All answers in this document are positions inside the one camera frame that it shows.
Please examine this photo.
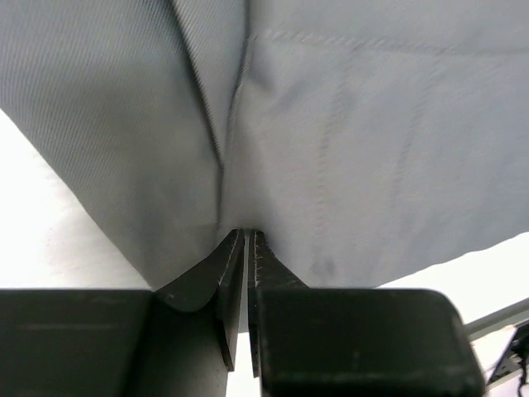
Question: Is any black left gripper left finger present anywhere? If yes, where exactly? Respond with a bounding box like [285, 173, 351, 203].
[1, 230, 245, 396]

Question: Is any grey pleated skirt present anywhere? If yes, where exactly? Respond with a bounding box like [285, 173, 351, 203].
[1, 1, 528, 287]

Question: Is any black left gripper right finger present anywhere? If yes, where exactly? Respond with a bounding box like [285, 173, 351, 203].
[248, 231, 486, 396]

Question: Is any aluminium right frame rail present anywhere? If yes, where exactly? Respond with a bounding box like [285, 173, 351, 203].
[465, 299, 529, 341]

